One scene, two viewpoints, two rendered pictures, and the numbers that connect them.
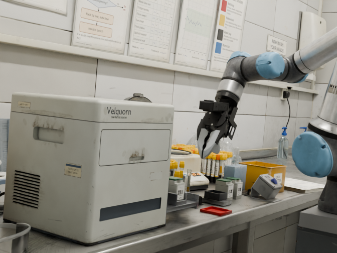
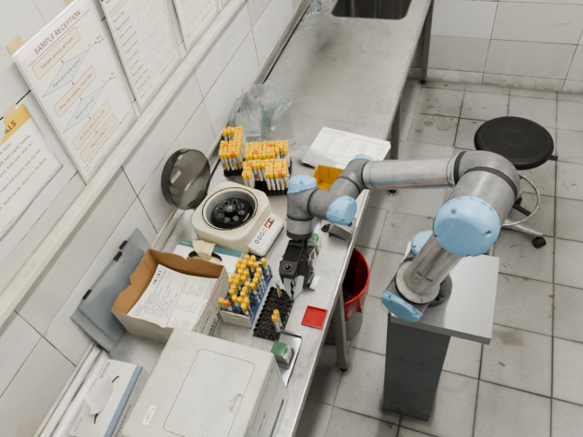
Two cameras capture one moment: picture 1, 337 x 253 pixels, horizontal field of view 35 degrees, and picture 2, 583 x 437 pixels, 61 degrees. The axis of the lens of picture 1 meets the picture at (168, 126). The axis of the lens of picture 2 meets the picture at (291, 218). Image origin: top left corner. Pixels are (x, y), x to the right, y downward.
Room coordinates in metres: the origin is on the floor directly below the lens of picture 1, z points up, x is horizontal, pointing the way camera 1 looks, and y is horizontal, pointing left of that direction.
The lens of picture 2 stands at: (0.75, -0.05, 2.29)
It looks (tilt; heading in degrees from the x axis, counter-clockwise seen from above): 50 degrees down; 353
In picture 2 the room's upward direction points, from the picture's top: 11 degrees counter-clockwise
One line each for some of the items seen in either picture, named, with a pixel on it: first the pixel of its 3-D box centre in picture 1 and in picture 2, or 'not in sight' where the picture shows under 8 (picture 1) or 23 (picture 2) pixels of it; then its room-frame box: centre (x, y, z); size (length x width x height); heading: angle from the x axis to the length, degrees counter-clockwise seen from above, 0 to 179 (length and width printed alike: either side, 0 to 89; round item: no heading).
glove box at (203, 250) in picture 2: not in sight; (207, 258); (1.82, 0.13, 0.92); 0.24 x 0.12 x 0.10; 56
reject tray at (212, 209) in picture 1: (215, 211); (314, 316); (1.51, -0.16, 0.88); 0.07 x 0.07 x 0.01; 56
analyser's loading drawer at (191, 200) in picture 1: (167, 201); (280, 364); (1.37, -0.01, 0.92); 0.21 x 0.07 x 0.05; 146
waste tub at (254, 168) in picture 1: (261, 177); (329, 189); (1.97, -0.36, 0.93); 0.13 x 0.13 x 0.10; 53
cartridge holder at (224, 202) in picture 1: (215, 197); (304, 278); (1.65, -0.17, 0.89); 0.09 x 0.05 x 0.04; 55
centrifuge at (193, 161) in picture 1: (166, 167); (237, 219); (1.94, -0.01, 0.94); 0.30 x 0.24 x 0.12; 47
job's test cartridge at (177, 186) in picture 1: (173, 191); (281, 354); (1.39, -0.03, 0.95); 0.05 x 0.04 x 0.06; 56
